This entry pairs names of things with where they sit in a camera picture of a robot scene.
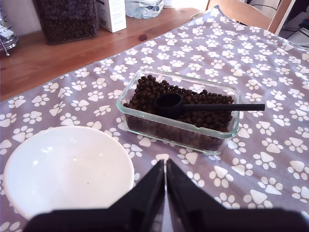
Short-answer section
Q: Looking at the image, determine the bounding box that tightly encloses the large clear water bottle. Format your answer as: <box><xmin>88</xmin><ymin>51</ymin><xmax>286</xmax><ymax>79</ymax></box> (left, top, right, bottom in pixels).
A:
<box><xmin>124</xmin><ymin>0</ymin><xmax>165</xmax><ymax>19</ymax></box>

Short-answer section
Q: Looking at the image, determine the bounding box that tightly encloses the wooden chair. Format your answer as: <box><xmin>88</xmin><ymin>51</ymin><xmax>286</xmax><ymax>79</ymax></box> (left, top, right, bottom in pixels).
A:
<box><xmin>205</xmin><ymin>0</ymin><xmax>294</xmax><ymax>34</ymax></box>

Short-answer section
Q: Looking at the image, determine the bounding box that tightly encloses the black plastic measuring scoop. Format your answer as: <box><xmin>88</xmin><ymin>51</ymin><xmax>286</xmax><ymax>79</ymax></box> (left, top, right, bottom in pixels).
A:
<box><xmin>154</xmin><ymin>93</ymin><xmax>266</xmax><ymax>119</ymax></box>

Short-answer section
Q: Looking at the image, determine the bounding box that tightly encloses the rectangular glass food container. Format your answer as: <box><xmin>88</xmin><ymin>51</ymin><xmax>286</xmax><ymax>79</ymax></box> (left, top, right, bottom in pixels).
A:
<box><xmin>115</xmin><ymin>69</ymin><xmax>242</xmax><ymax>156</ymax></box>

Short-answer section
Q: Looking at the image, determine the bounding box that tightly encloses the chrome wire rack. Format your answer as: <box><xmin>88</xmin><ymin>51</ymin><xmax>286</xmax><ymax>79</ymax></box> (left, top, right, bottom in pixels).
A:
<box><xmin>0</xmin><ymin>9</ymin><xmax>20</xmax><ymax>57</ymax></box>

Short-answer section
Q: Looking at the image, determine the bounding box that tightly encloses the brown cat food kibble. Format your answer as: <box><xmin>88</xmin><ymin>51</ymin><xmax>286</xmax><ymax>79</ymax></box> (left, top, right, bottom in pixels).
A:
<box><xmin>34</xmin><ymin>0</ymin><xmax>98</xmax><ymax>44</ymax></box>
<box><xmin>123</xmin><ymin>74</ymin><xmax>236</xmax><ymax>150</ymax></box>

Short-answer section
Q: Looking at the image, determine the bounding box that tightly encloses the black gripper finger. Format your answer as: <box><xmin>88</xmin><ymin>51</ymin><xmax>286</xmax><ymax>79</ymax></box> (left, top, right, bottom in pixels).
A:
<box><xmin>166</xmin><ymin>159</ymin><xmax>226</xmax><ymax>232</ymax></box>
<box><xmin>107</xmin><ymin>159</ymin><xmax>166</xmax><ymax>232</ymax></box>

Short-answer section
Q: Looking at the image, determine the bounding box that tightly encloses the grey paw print cloth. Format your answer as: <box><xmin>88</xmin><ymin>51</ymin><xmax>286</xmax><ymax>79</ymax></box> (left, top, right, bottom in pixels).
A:
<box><xmin>0</xmin><ymin>5</ymin><xmax>309</xmax><ymax>232</ymax></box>

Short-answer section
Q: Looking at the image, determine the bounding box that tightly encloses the white raised cat bowl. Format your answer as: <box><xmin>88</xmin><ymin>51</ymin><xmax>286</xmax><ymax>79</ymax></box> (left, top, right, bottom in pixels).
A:
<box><xmin>3</xmin><ymin>125</ymin><xmax>135</xmax><ymax>220</ymax></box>

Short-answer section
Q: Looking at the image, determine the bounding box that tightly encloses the white printed carton box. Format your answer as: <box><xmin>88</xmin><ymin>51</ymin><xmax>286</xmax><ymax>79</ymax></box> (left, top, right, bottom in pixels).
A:
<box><xmin>95</xmin><ymin>0</ymin><xmax>127</xmax><ymax>33</ymax></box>

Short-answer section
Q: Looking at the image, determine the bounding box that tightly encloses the tall clear storage jar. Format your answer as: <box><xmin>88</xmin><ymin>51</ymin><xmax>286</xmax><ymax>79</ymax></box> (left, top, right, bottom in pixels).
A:
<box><xmin>32</xmin><ymin>0</ymin><xmax>100</xmax><ymax>45</ymax></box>

